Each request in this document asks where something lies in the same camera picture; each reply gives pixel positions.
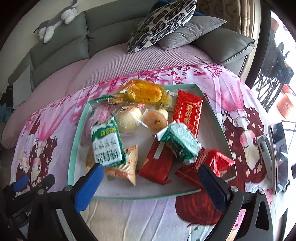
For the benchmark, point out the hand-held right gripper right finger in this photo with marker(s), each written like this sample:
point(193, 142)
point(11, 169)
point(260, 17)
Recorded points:
point(212, 187)

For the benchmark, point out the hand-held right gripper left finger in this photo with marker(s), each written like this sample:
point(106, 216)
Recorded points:
point(90, 190)

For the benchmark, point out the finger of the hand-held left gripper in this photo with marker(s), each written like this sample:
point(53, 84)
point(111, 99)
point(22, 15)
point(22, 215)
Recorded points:
point(20, 183)
point(47, 182)

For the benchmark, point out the red flower-print snack packet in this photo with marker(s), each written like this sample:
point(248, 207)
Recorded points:
point(210, 162)

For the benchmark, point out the cream and orange snack packet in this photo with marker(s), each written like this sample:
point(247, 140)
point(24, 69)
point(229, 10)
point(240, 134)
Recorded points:
point(124, 171)

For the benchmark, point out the large white green-trimmed packet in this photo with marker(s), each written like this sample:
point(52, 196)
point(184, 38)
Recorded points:
point(106, 143)

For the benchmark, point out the green foil snack packet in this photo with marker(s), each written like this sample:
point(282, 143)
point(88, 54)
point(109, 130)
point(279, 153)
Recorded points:
point(182, 141)

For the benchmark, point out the teal shallow box tray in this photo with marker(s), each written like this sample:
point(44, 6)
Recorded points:
point(148, 185)

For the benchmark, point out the plain red packet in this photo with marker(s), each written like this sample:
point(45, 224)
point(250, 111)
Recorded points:
point(157, 166)

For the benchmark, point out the pink snack packet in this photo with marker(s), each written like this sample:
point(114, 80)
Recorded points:
point(101, 111)

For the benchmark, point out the yellow bun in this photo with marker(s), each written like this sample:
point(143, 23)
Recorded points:
point(129, 120)

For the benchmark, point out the red gold-patterned snack packet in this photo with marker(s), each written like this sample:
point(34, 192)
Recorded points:
point(188, 111)

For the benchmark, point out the yellow jelly cup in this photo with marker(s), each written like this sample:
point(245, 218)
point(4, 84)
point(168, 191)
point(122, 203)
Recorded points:
point(155, 120)

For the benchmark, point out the plain white snack packet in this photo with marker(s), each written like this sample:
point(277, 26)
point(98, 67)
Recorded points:
point(170, 105)

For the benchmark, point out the orange clear-wrapped snack packet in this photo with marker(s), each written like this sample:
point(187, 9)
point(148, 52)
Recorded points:
point(143, 92)

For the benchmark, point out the pink printed blanket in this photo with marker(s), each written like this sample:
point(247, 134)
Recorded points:
point(143, 220)

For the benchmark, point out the black phone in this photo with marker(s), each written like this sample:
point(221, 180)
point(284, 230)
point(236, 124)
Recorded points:
point(279, 157)

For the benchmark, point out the dark clothes pile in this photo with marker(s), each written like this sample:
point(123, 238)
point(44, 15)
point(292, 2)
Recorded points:
point(5, 99)

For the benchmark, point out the light grey cushion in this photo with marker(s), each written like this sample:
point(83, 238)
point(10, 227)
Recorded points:
point(22, 90)

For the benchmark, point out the pink sofa cover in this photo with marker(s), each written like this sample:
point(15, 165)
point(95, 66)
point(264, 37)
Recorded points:
point(104, 67)

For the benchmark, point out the black folding chair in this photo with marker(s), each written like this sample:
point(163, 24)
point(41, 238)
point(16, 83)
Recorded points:
point(277, 69)

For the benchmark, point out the grey pillow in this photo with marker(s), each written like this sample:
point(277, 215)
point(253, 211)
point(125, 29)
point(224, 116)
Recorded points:
point(192, 32)

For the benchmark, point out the grey sofa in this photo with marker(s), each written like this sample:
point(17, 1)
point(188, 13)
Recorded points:
point(108, 23)

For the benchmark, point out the grey and white plush toy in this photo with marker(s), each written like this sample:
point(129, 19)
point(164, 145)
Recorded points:
point(67, 14)

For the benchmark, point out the black and cream patterned pillow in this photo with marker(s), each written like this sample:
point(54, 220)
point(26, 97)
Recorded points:
point(159, 25)

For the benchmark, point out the beige patterned curtain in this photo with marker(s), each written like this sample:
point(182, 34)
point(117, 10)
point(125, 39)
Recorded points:
point(231, 14)

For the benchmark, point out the blue cloth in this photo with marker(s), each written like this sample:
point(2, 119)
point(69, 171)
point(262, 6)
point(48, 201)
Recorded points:
point(165, 2)

